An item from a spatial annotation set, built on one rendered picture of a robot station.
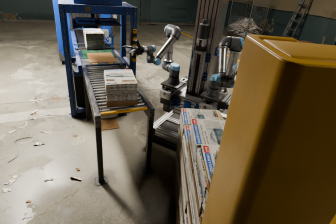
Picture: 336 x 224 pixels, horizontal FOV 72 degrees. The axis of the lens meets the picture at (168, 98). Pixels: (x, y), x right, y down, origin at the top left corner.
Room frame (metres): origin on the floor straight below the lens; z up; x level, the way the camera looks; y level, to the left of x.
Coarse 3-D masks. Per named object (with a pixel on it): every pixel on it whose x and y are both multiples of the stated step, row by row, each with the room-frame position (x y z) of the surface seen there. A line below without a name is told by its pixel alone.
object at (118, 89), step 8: (112, 80) 1.95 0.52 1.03; (120, 80) 1.96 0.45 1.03; (128, 80) 1.97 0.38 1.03; (112, 88) 1.87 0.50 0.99; (120, 88) 1.89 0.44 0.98; (128, 88) 1.91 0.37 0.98; (136, 88) 1.94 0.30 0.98; (112, 96) 1.86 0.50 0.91; (120, 96) 1.89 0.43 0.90; (128, 96) 1.91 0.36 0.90; (136, 96) 1.93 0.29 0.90
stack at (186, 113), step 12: (192, 108) 1.93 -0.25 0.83; (180, 120) 1.85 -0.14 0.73; (180, 132) 1.79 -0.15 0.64; (180, 144) 1.67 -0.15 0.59; (180, 156) 1.56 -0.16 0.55; (180, 168) 1.48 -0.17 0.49; (180, 180) 1.43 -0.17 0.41; (192, 180) 1.06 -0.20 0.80; (180, 192) 1.34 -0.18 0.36; (192, 192) 1.00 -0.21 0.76; (180, 204) 1.27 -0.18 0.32; (192, 204) 0.95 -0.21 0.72; (180, 216) 1.18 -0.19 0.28; (192, 216) 0.89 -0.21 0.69
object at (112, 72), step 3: (111, 69) 2.22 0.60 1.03; (114, 69) 2.23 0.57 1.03; (117, 69) 2.24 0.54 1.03; (120, 69) 2.24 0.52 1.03; (123, 69) 2.25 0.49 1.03; (126, 69) 2.26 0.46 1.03; (129, 69) 2.27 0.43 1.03; (105, 72) 2.12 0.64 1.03; (108, 72) 2.13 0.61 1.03; (111, 72) 2.14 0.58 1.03; (114, 72) 2.15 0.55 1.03; (117, 72) 2.15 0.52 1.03; (120, 72) 2.16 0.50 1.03; (123, 72) 2.17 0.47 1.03; (126, 72) 2.17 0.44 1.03; (129, 72) 2.18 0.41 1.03; (132, 72) 2.19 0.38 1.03; (105, 90) 2.07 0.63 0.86; (105, 93) 2.08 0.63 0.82
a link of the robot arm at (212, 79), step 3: (213, 75) 2.31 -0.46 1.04; (210, 78) 2.30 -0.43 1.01; (213, 78) 2.27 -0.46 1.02; (210, 81) 2.29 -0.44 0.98; (213, 81) 2.26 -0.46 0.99; (210, 84) 2.28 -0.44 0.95; (213, 84) 2.26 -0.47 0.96; (216, 84) 2.26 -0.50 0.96; (219, 84) 2.26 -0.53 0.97; (213, 87) 2.26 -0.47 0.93; (216, 87) 2.26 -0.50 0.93
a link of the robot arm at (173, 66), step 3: (171, 63) 2.55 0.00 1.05; (174, 63) 2.56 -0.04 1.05; (177, 63) 2.58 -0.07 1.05; (168, 66) 2.55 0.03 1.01; (171, 66) 2.50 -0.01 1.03; (174, 66) 2.49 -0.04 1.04; (177, 66) 2.50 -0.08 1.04; (168, 69) 2.54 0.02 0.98; (171, 69) 2.50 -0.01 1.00; (174, 69) 2.48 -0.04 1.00; (177, 69) 2.49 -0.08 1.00; (171, 72) 2.49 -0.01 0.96; (174, 72) 2.48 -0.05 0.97; (177, 72) 2.50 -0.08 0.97; (171, 75) 2.49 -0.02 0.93; (174, 75) 2.48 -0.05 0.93; (177, 75) 2.50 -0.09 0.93
